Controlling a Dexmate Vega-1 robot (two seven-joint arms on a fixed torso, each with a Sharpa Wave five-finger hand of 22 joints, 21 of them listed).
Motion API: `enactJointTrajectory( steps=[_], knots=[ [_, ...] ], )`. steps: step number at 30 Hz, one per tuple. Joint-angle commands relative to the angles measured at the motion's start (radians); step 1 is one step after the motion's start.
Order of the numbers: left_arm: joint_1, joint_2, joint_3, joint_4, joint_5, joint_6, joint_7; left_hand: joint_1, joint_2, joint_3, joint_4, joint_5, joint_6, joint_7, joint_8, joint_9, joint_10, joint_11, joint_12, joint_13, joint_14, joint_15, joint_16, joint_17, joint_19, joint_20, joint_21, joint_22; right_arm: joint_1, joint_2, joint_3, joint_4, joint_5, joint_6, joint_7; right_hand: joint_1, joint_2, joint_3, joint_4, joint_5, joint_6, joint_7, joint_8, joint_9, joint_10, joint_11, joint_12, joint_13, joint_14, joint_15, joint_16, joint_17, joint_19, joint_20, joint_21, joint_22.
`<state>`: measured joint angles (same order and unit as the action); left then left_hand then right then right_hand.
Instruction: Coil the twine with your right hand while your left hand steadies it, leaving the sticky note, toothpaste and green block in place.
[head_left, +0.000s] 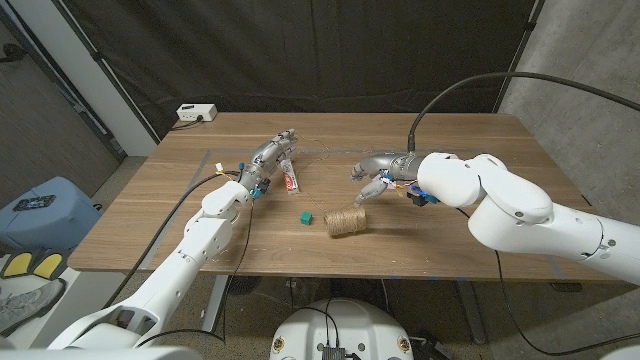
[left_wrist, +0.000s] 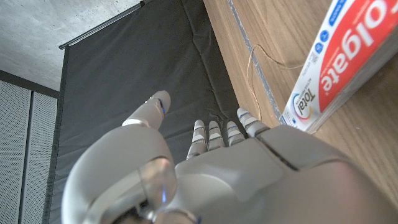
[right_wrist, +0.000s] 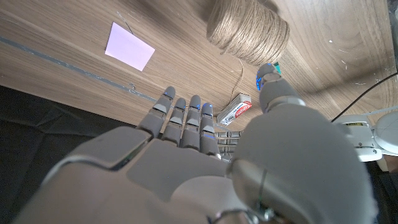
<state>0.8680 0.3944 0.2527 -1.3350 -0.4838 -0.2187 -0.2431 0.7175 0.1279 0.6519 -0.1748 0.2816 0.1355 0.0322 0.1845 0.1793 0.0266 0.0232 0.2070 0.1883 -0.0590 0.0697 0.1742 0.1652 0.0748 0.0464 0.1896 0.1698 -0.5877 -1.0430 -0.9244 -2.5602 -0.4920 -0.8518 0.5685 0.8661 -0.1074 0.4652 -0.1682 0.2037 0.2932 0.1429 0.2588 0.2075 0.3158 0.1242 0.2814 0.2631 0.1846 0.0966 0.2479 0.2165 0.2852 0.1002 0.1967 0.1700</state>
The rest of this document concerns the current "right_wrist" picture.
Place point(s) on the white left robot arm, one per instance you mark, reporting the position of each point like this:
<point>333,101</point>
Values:
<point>357,137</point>

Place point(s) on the small green block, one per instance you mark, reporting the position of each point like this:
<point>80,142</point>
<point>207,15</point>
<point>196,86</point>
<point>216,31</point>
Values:
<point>277,67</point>

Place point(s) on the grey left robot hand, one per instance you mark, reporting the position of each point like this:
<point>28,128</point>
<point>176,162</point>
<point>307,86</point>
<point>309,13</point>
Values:
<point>229,144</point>

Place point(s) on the brown twine spool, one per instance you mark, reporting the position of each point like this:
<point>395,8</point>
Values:
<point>248,31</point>

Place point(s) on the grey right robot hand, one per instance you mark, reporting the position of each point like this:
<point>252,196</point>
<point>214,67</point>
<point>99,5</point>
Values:
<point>186,177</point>

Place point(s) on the black backdrop curtain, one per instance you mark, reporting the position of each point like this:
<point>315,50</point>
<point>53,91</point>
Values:
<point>37,133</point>

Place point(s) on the pink sticky note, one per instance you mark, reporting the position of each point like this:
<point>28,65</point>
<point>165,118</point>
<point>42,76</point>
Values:
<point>129,46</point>

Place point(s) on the white red toothpaste tube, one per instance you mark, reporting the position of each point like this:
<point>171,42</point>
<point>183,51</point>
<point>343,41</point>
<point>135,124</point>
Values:
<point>234,110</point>

